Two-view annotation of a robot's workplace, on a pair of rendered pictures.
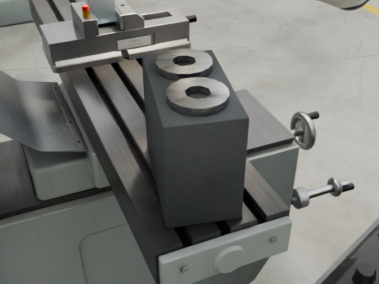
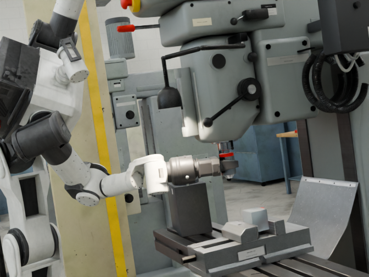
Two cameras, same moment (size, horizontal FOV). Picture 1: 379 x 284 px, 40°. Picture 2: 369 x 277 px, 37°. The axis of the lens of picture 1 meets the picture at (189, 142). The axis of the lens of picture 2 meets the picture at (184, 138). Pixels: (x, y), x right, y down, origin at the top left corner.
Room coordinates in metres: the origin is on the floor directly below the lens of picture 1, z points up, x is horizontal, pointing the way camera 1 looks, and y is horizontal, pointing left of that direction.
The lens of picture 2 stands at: (2.82, 0.09, 1.42)
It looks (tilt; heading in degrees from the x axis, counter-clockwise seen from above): 3 degrees down; 182
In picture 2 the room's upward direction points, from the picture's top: 8 degrees counter-clockwise
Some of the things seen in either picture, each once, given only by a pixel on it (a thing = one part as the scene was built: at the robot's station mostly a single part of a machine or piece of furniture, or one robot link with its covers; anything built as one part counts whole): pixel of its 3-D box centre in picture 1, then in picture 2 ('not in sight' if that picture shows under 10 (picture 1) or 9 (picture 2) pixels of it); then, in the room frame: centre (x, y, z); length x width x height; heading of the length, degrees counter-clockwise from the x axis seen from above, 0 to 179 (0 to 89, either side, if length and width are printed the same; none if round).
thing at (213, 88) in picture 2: not in sight; (218, 89); (1.07, 0.16, 1.47); 0.21 x 0.19 x 0.32; 23
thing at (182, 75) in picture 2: not in sight; (186, 101); (1.11, 0.05, 1.45); 0.04 x 0.04 x 0.21; 23
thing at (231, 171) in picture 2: not in sight; (227, 165); (1.07, 0.16, 1.23); 0.05 x 0.05 x 0.06
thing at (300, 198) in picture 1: (322, 190); not in sight; (1.15, -0.39, 0.54); 0.22 x 0.06 x 0.06; 113
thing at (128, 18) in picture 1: (124, 12); (239, 231); (1.22, 0.16, 1.05); 0.12 x 0.06 x 0.04; 23
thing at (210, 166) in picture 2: not in sight; (199, 169); (1.08, 0.07, 1.23); 0.13 x 0.12 x 0.10; 5
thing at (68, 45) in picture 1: (115, 27); (249, 241); (1.21, 0.18, 1.01); 0.35 x 0.15 x 0.11; 113
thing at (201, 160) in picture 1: (190, 131); (188, 204); (0.69, 0.00, 1.06); 0.22 x 0.12 x 0.20; 12
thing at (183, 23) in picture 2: not in sight; (220, 22); (1.05, 0.20, 1.68); 0.34 x 0.24 x 0.10; 113
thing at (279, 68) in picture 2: not in sight; (271, 82); (0.99, 0.34, 1.47); 0.24 x 0.19 x 0.26; 23
